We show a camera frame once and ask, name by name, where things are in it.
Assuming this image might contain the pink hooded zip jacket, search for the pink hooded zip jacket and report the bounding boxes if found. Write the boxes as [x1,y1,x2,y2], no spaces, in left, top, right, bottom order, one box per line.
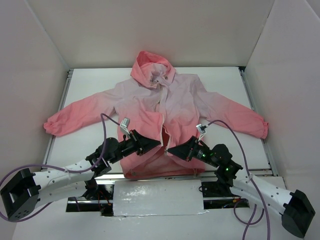
[43,50,269,180]

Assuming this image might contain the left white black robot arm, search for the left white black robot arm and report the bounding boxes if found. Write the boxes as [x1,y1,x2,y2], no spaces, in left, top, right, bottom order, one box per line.
[0,130,161,222]

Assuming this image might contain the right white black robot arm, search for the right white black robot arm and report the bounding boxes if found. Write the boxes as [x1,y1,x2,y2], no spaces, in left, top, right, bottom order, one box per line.
[167,136,316,239]

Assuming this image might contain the white foil-taped board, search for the white foil-taped board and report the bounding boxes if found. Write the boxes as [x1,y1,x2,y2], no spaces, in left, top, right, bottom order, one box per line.
[113,179,205,217]

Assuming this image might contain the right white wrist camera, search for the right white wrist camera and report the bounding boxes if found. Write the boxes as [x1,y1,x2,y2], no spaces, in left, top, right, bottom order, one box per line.
[196,123,208,141]

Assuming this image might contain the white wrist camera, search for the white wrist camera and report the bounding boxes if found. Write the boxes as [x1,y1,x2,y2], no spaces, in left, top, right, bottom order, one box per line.
[196,123,208,141]
[119,117,130,136]

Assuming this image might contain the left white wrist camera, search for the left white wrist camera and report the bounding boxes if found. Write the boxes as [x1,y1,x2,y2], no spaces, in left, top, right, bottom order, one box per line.
[119,117,130,136]

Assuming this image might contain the aluminium table frame rail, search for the aluminium table frame rail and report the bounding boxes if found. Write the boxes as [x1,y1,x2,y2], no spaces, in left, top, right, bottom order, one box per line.
[42,66,278,185]

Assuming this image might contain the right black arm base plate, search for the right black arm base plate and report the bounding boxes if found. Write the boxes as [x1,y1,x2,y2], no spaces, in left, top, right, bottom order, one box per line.
[198,177,249,210]

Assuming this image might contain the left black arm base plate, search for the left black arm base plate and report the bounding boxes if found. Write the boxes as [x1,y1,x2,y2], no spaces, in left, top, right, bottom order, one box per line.
[66,179,114,217]

